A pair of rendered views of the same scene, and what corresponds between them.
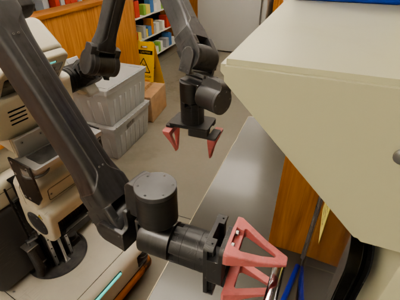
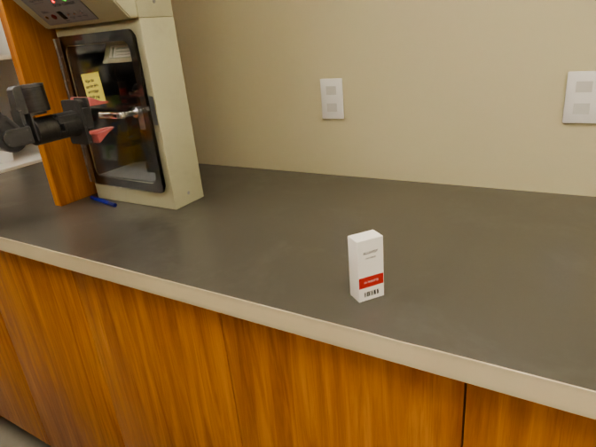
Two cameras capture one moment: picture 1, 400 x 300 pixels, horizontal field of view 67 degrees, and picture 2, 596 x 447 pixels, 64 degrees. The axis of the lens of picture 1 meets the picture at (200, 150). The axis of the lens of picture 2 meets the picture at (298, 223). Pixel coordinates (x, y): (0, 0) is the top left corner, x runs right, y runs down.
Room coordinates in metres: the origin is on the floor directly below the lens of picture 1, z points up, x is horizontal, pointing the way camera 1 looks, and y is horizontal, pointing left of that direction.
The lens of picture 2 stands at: (-0.44, 0.99, 1.36)
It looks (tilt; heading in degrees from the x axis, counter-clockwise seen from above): 22 degrees down; 281
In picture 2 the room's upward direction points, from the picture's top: 5 degrees counter-clockwise
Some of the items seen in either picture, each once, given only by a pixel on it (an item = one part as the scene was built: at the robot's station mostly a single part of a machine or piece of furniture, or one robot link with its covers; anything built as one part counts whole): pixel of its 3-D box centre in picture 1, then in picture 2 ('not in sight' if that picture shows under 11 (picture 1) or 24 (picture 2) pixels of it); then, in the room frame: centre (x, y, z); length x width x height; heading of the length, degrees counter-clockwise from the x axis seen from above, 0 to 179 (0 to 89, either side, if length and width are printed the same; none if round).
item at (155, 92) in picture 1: (146, 100); not in sight; (3.00, 0.58, 0.14); 0.41 x 0.32 x 0.28; 164
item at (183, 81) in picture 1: (193, 90); not in sight; (0.65, 0.01, 1.28); 0.07 x 0.06 x 0.07; 44
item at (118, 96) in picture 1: (110, 92); not in sight; (2.41, 0.77, 0.49); 0.60 x 0.42 x 0.33; 158
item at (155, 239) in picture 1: (160, 233); (42, 127); (0.29, 0.06, 1.21); 0.07 x 0.06 x 0.07; 68
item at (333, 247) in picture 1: (316, 260); (110, 114); (0.26, -0.16, 1.19); 0.30 x 0.01 x 0.40; 156
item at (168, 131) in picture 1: (180, 136); not in sight; (0.67, 0.05, 1.14); 0.07 x 0.07 x 0.09; 69
